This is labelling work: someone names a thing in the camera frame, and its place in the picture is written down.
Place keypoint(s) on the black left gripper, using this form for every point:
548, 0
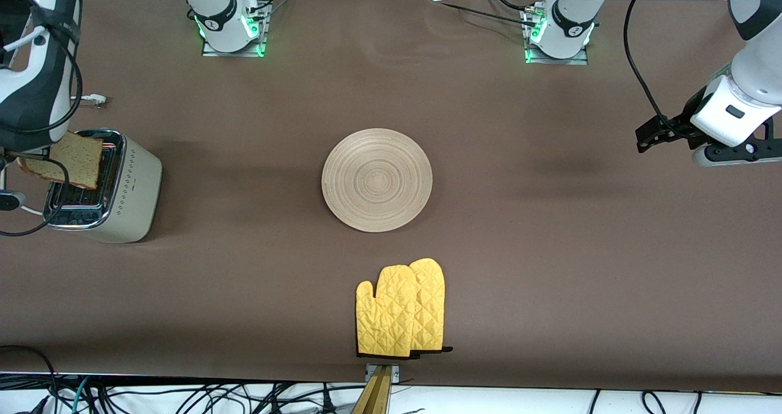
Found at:
682, 122

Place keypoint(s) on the brown bread slice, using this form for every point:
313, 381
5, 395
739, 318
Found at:
70, 160

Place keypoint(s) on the round wooden ringed plate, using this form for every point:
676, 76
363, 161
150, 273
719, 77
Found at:
377, 180

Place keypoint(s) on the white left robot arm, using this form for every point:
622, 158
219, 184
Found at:
742, 102

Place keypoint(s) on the cream and chrome two-slot toaster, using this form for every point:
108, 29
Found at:
137, 188

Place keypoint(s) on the brown table cover sheet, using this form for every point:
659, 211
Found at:
489, 96

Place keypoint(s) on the yellow quilted oven mitt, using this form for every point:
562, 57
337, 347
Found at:
385, 316
431, 304

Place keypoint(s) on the wooden bar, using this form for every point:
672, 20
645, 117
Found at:
374, 399

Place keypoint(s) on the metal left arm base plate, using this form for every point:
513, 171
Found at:
580, 60

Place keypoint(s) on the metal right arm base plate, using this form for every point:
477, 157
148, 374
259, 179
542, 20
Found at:
211, 50

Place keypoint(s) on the metal clamp bracket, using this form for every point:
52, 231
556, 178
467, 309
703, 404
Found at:
394, 372

